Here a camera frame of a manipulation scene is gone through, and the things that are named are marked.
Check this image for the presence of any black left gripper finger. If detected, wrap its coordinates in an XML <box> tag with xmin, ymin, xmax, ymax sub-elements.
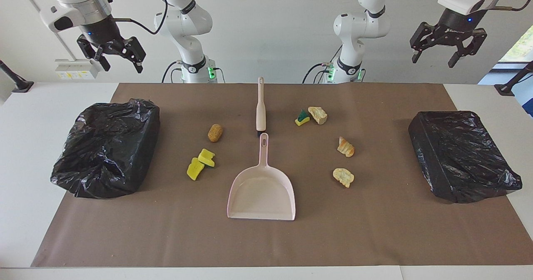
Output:
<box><xmin>410</xmin><ymin>22</ymin><xmax>434</xmax><ymax>63</ymax></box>
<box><xmin>448</xmin><ymin>32</ymin><xmax>488</xmax><ymax>68</ymax></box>

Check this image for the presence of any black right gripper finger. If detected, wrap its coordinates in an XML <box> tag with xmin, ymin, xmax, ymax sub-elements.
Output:
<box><xmin>127</xmin><ymin>37</ymin><xmax>147</xmax><ymax>73</ymax></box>
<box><xmin>77</xmin><ymin>35</ymin><xmax>111</xmax><ymax>72</ymax></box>

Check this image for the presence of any brown cork-like roll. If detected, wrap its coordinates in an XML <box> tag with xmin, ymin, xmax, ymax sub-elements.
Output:
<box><xmin>207</xmin><ymin>124</ymin><xmax>223</xmax><ymax>143</ymax></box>

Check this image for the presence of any pale bread chunk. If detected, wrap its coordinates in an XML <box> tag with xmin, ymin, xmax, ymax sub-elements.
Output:
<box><xmin>308</xmin><ymin>106</ymin><xmax>328</xmax><ymax>125</ymax></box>
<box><xmin>332</xmin><ymin>168</ymin><xmax>355</xmax><ymax>188</ymax></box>

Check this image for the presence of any orange croissant piece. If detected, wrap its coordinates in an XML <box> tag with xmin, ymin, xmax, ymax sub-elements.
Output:
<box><xmin>337</xmin><ymin>136</ymin><xmax>355</xmax><ymax>158</ymax></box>

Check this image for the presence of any pink handled hand brush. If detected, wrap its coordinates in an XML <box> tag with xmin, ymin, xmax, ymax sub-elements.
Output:
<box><xmin>256</xmin><ymin>77</ymin><xmax>267</xmax><ymax>137</ymax></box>

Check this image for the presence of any pink plastic dustpan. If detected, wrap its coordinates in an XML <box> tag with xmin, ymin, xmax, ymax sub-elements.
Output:
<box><xmin>227</xmin><ymin>133</ymin><xmax>296</xmax><ymax>221</ymax></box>

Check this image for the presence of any open black trash bag bin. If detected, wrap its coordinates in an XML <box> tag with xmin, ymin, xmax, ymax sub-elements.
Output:
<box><xmin>50</xmin><ymin>99</ymin><xmax>161</xmax><ymax>199</ymax></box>

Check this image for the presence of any flat black trash bag bin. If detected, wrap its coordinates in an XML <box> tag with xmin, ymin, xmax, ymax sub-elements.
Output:
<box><xmin>408</xmin><ymin>111</ymin><xmax>523</xmax><ymax>204</ymax></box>

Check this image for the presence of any window with green view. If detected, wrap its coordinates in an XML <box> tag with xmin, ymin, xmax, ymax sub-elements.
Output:
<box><xmin>498</xmin><ymin>24</ymin><xmax>533</xmax><ymax>63</ymax></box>

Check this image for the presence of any brown paper table mat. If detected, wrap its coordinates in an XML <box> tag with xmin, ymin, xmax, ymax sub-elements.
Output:
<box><xmin>31</xmin><ymin>83</ymin><xmax>533</xmax><ymax>268</ymax></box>

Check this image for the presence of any white wall socket box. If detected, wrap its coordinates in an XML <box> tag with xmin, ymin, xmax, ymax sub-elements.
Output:
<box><xmin>55</xmin><ymin>59</ymin><xmax>100</xmax><ymax>80</ymax></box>

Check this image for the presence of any black right arm base cable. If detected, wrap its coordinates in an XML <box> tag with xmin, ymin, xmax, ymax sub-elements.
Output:
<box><xmin>162</xmin><ymin>61</ymin><xmax>184</xmax><ymax>83</ymax></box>

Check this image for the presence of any black arm base cable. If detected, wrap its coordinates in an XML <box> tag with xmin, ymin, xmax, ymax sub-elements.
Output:
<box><xmin>162</xmin><ymin>61</ymin><xmax>184</xmax><ymax>83</ymax></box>
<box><xmin>303</xmin><ymin>62</ymin><xmax>334</xmax><ymax>84</ymax></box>

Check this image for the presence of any black camera stand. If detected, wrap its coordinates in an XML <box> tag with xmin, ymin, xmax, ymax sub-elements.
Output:
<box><xmin>0</xmin><ymin>60</ymin><xmax>35</xmax><ymax>93</ymax></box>
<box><xmin>494</xmin><ymin>60</ymin><xmax>533</xmax><ymax>97</ymax></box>

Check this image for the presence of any black left arm base cable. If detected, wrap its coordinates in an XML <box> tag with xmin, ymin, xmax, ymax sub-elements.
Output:
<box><xmin>303</xmin><ymin>62</ymin><xmax>334</xmax><ymax>84</ymax></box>

